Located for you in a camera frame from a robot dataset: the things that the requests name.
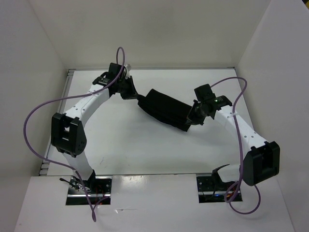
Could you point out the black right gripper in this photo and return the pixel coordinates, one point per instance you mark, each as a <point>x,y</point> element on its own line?
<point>192,119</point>

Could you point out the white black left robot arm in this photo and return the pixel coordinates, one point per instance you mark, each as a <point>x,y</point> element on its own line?
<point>67,130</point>

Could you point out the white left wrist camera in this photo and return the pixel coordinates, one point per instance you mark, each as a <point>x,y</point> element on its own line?
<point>127,69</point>

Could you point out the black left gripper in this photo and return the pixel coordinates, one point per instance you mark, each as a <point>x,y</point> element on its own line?
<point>132,94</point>

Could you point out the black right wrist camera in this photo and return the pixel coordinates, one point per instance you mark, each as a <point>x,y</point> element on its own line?
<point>204,93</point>

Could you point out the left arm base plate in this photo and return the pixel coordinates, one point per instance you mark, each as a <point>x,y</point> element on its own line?
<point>100,194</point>

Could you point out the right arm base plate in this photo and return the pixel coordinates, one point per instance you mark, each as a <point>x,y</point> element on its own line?
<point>209,192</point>

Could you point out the black skirt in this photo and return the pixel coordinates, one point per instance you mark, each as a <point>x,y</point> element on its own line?
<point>165,109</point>

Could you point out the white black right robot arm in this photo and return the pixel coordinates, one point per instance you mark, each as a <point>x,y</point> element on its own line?
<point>260,158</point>

